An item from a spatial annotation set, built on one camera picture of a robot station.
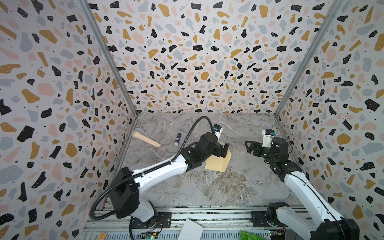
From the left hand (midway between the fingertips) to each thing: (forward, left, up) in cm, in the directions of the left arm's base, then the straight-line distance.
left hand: (222, 138), depth 75 cm
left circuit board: (-37, +36, -26) cm, 58 cm away
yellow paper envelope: (-1, +1, -25) cm, 25 cm away
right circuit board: (-37, -25, -25) cm, 51 cm away
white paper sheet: (-36, +16, -21) cm, 45 cm away
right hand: (+2, -16, -5) cm, 17 cm away
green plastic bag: (-38, -9, -20) cm, 44 cm away
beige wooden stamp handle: (+21, +55, -24) cm, 64 cm away
